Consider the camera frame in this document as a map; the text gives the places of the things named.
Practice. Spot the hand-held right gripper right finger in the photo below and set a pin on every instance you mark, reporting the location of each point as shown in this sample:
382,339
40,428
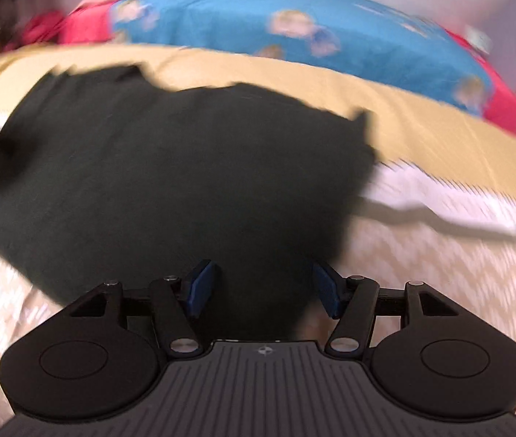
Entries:
327,289

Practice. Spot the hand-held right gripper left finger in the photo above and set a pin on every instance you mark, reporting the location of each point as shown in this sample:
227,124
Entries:
199,289

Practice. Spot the dark green knit sweater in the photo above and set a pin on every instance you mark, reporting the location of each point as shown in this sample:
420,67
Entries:
171,182

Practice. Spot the red clothes pile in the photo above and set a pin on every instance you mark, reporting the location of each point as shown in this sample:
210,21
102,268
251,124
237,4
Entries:
41,27

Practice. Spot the cream patterned bedspread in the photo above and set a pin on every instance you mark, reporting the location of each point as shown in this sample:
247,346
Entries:
444,255

